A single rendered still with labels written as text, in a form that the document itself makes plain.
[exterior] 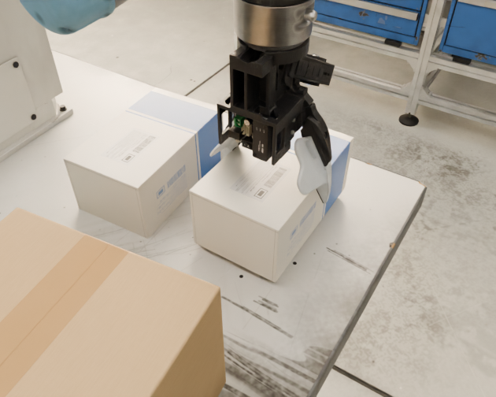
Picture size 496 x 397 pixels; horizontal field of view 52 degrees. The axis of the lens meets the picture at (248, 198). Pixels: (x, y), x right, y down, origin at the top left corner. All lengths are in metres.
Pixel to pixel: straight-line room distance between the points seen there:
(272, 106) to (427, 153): 1.58
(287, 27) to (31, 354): 0.34
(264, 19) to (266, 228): 0.22
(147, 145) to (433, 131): 1.64
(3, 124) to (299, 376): 0.57
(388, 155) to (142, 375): 1.71
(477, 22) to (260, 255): 1.54
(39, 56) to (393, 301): 1.11
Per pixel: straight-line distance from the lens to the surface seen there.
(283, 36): 0.48
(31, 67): 0.87
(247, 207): 0.57
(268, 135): 0.51
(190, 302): 0.41
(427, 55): 2.06
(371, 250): 0.68
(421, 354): 1.45
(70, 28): 0.45
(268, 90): 0.50
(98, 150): 0.69
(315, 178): 0.58
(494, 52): 2.02
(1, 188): 0.83
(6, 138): 0.87
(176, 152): 0.67
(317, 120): 0.56
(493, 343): 1.54
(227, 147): 0.65
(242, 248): 0.60
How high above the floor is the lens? 1.19
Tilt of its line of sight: 43 degrees down
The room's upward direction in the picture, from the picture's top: straight up
